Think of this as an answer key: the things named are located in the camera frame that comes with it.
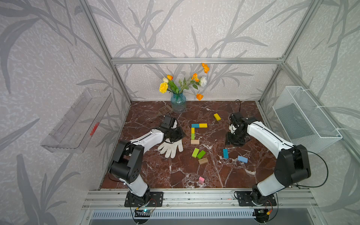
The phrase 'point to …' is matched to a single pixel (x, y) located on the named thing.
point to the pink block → (201, 180)
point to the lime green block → (195, 152)
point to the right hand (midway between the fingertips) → (227, 143)
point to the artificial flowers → (168, 85)
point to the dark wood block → (203, 161)
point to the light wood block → (195, 142)
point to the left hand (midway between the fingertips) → (186, 135)
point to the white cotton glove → (170, 147)
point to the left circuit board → (143, 213)
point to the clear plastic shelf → (77, 129)
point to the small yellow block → (217, 116)
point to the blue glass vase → (178, 101)
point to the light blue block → (242, 159)
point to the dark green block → (201, 154)
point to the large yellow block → (203, 125)
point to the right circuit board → (261, 215)
